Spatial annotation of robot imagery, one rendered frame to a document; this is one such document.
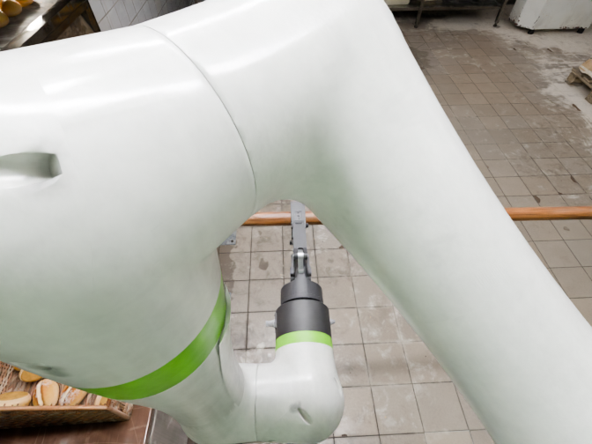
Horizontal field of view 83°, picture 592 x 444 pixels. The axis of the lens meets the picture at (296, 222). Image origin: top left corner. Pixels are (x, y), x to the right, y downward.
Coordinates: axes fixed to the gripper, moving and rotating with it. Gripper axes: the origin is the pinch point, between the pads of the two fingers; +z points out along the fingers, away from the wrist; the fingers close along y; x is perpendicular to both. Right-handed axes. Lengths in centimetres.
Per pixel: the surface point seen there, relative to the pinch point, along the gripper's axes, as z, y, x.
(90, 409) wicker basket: -26, 43, -55
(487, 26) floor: 422, 117, 263
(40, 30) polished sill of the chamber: 105, -1, -102
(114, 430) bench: -28, 60, -55
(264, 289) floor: 48, 117, -17
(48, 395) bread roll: -19, 54, -74
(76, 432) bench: -28, 60, -66
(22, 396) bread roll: -20, 53, -82
